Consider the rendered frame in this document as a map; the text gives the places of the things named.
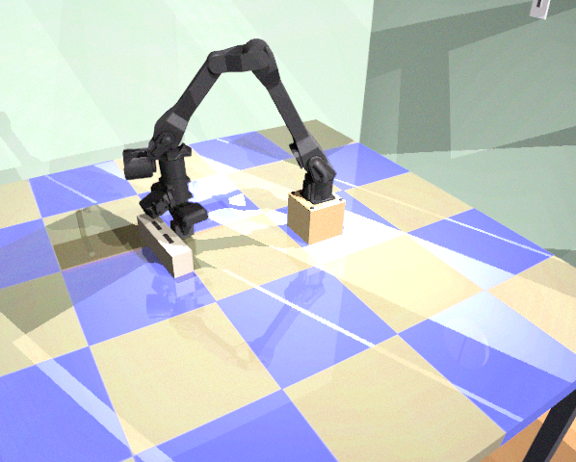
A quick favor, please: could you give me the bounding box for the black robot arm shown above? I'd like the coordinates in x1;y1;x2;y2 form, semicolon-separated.
122;38;337;218

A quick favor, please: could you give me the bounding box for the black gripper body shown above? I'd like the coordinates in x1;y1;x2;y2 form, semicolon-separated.
151;172;208;227

